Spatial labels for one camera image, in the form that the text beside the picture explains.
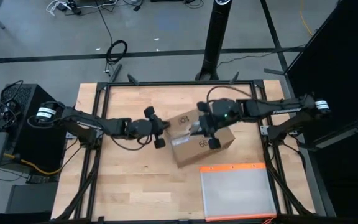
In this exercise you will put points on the black aluminium table frame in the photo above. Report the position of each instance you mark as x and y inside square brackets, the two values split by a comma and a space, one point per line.
[166, 83]

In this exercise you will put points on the diagonal black floor beam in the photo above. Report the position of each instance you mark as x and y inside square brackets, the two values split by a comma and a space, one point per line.
[272, 31]

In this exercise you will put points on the mesh zip pouch orange trim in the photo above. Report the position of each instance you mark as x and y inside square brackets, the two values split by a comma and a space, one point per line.
[238, 193]

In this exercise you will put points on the black tower fan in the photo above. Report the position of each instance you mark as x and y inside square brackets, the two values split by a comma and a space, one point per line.
[217, 37]

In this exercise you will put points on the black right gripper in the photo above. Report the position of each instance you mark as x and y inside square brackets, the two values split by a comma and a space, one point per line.
[210, 124]

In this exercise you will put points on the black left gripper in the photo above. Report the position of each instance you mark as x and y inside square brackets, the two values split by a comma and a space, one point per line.
[155, 127]

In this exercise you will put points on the black curtain panel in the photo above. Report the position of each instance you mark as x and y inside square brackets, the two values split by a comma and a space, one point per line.
[337, 62]

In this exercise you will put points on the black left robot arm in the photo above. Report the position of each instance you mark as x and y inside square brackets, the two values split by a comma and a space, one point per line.
[82, 123]

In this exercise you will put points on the black computer tower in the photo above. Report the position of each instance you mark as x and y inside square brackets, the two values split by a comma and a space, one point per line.
[45, 140]

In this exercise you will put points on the dark grey box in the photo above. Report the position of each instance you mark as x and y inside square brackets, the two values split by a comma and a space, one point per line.
[31, 199]

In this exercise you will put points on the brown cardboard shipping box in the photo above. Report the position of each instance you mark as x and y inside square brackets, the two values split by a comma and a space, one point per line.
[191, 152]

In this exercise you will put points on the grey metal bracket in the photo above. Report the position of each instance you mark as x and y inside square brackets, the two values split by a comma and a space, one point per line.
[264, 130]
[68, 135]

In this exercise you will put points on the long black floor beam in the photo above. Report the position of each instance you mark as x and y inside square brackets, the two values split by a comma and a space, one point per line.
[42, 58]

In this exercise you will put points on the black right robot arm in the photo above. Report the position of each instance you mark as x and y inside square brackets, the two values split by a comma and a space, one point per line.
[275, 109]

